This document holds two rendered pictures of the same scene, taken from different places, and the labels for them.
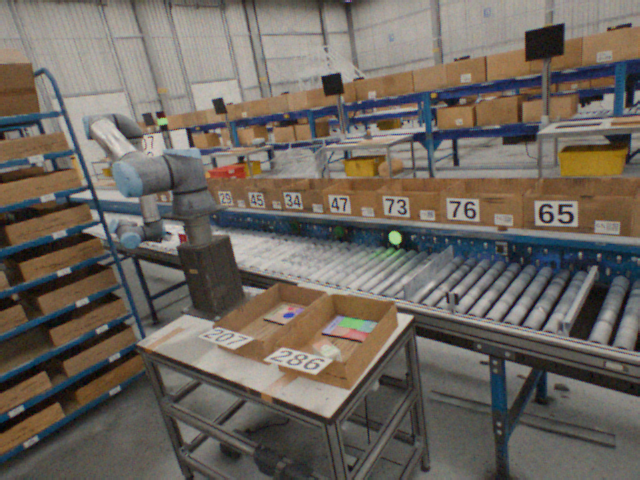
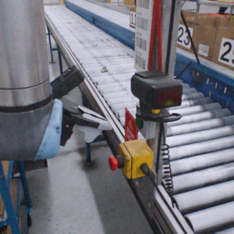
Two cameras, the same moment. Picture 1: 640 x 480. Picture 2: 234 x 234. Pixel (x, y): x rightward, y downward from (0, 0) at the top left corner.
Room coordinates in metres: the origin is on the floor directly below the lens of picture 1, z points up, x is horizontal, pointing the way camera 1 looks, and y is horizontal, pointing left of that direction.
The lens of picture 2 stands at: (2.05, 0.65, 1.25)
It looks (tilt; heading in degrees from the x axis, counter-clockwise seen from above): 29 degrees down; 28
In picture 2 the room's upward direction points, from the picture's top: straight up
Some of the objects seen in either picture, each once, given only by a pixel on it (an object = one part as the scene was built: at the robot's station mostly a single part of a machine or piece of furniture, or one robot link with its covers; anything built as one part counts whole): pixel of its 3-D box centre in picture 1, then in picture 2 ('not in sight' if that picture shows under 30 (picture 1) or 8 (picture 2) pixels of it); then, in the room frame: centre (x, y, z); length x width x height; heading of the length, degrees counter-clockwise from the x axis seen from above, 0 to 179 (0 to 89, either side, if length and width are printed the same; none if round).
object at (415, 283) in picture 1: (430, 272); not in sight; (1.75, -0.44, 0.76); 0.46 x 0.01 x 0.09; 136
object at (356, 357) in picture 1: (339, 335); not in sight; (1.30, 0.01, 0.80); 0.38 x 0.28 x 0.10; 145
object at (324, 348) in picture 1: (327, 353); not in sight; (1.23, 0.07, 0.78); 0.10 x 0.06 x 0.05; 26
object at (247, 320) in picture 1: (274, 318); not in sight; (1.49, 0.26, 0.80); 0.38 x 0.28 x 0.10; 141
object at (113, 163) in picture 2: not in sight; (117, 162); (2.49, 0.89, 0.84); 0.04 x 0.04 x 0.04; 46
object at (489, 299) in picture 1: (496, 291); not in sight; (1.54, -0.65, 0.72); 0.52 x 0.05 x 0.05; 136
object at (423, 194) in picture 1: (419, 199); not in sight; (2.27, -0.55, 0.96); 0.39 x 0.29 x 0.17; 46
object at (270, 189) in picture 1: (278, 194); not in sight; (3.07, 0.30, 0.97); 0.39 x 0.29 x 0.17; 46
